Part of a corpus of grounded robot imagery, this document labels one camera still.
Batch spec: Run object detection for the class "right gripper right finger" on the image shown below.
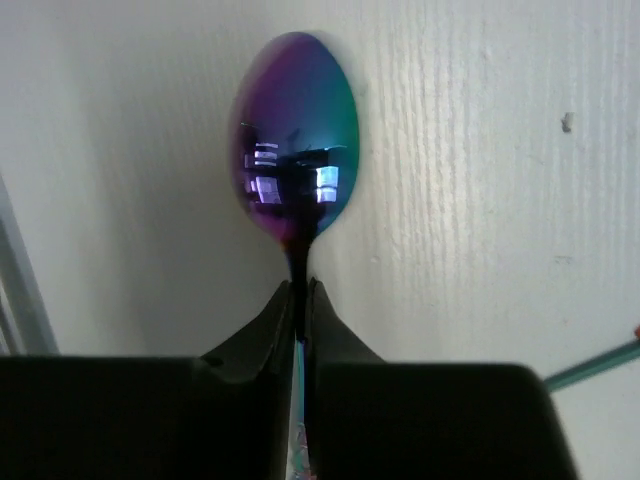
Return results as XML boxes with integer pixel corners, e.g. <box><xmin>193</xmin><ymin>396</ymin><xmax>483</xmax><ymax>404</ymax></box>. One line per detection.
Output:
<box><xmin>304</xmin><ymin>280</ymin><xmax>577</xmax><ymax>479</ymax></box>

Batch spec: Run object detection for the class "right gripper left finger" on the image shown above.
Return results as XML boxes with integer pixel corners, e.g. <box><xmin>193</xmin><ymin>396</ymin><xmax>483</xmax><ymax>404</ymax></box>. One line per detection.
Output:
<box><xmin>1</xmin><ymin>282</ymin><xmax>294</xmax><ymax>479</ymax></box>

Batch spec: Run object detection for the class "purple iridescent spoon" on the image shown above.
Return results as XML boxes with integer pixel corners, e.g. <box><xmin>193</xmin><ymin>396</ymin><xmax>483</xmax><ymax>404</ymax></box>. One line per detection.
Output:
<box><xmin>229</xmin><ymin>32</ymin><xmax>360</xmax><ymax>456</ymax></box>

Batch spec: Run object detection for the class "teal chopstick right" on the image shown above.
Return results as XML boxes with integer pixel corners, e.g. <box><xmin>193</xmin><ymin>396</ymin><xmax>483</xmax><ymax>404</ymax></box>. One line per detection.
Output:
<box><xmin>544</xmin><ymin>339</ymin><xmax>639</xmax><ymax>392</ymax></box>

